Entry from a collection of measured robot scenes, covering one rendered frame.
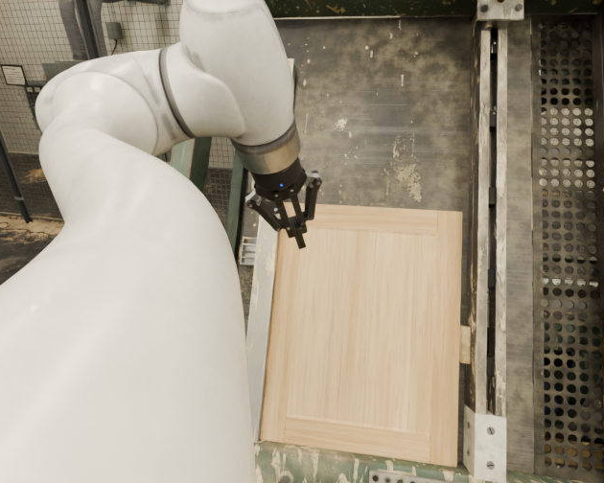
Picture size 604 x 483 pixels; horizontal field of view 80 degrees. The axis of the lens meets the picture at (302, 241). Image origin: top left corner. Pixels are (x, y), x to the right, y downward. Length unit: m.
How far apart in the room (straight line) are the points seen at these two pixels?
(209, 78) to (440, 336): 0.72
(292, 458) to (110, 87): 0.78
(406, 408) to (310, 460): 0.24
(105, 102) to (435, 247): 0.73
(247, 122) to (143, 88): 0.11
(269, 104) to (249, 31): 0.08
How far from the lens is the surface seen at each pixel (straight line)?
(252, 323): 0.88
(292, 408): 0.92
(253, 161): 0.49
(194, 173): 1.00
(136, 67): 0.44
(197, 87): 0.42
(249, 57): 0.40
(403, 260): 0.89
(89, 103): 0.41
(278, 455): 0.92
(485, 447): 0.91
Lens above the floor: 1.68
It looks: 27 degrees down
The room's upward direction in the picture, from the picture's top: straight up
